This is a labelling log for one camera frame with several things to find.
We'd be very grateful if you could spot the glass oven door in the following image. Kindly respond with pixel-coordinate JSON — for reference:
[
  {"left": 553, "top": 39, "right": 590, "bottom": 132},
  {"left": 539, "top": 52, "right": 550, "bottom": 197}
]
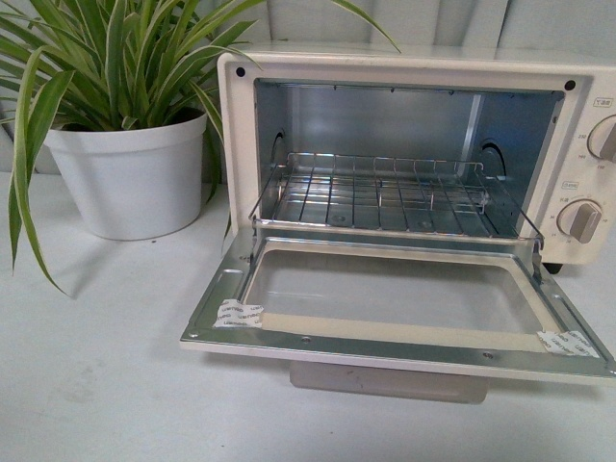
[{"left": 180, "top": 229, "right": 615, "bottom": 403}]

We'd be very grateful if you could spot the cream Toshiba toaster oven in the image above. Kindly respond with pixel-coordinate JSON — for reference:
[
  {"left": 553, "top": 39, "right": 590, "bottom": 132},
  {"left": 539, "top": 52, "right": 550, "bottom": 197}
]
[{"left": 218, "top": 43, "right": 615, "bottom": 270}]

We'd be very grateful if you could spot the white plastic flower pot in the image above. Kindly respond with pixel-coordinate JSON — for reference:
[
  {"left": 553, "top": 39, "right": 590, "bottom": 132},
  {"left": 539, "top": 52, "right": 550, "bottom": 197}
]
[{"left": 43, "top": 113, "right": 207, "bottom": 241}]

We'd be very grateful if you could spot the lower beige timer knob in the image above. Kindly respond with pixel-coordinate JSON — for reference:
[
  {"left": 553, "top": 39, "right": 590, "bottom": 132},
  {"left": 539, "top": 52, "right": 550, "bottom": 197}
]
[{"left": 557, "top": 200, "right": 603, "bottom": 244}]

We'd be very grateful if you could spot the green striped spider plant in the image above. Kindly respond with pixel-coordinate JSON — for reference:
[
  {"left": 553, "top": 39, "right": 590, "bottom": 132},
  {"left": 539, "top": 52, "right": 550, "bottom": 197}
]
[{"left": 0, "top": 0, "right": 400, "bottom": 295}]

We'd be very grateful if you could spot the upper beige temperature knob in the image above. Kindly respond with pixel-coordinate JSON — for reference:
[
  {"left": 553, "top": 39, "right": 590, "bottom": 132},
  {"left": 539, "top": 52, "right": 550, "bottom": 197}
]
[{"left": 587, "top": 115, "right": 616, "bottom": 163}]

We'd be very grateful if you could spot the wire oven rack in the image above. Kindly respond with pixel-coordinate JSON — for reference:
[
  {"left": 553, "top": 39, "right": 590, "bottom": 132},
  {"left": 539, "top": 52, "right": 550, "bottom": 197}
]
[{"left": 250, "top": 153, "right": 543, "bottom": 244}]

